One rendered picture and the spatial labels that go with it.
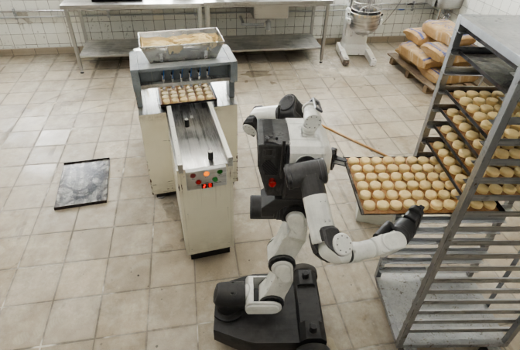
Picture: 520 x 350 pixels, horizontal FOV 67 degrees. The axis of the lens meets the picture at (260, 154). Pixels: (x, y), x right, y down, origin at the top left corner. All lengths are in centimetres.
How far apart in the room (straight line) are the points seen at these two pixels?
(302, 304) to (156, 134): 156
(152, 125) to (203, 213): 79
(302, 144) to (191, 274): 159
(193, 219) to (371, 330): 130
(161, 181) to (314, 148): 193
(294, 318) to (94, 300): 128
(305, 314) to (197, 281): 79
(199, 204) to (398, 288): 137
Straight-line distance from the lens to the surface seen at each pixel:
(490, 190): 187
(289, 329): 243
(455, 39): 186
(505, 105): 153
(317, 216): 138
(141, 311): 275
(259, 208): 181
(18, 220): 362
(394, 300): 270
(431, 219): 247
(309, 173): 142
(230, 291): 233
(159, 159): 311
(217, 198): 251
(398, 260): 268
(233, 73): 283
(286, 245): 200
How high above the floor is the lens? 227
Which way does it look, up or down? 36 degrees down
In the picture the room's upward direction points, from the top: 2 degrees clockwise
